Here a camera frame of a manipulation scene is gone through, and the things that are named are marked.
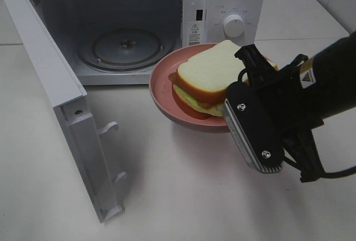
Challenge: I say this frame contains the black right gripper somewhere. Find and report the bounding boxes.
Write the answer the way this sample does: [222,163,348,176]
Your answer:
[234,44,325,183]

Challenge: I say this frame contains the toy sandwich with lettuce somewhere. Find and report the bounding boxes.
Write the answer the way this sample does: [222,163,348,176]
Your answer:
[169,40,245,120]

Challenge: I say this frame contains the pink round plate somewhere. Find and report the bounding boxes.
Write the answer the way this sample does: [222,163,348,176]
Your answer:
[149,43,229,133]

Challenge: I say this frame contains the white microwave door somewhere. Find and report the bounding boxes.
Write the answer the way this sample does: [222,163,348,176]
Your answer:
[4,0,126,222]

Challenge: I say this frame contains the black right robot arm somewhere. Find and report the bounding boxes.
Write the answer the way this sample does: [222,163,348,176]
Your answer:
[225,35,355,183]

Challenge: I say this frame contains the white upper power knob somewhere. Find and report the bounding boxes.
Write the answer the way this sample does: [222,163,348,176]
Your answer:
[223,13,245,38]

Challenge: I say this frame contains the white warning label sticker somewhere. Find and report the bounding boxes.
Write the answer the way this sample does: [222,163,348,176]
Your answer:
[187,21,202,46]

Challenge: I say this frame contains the glass microwave turntable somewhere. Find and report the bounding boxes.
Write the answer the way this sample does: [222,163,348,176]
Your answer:
[78,27,176,72]

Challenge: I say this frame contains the white microwave oven body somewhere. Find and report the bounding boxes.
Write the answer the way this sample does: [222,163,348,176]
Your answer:
[32,0,263,85]

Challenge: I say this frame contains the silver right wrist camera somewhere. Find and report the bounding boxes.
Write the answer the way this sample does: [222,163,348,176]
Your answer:
[222,81,284,174]

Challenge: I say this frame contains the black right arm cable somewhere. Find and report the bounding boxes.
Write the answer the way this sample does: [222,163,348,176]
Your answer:
[236,54,356,180]

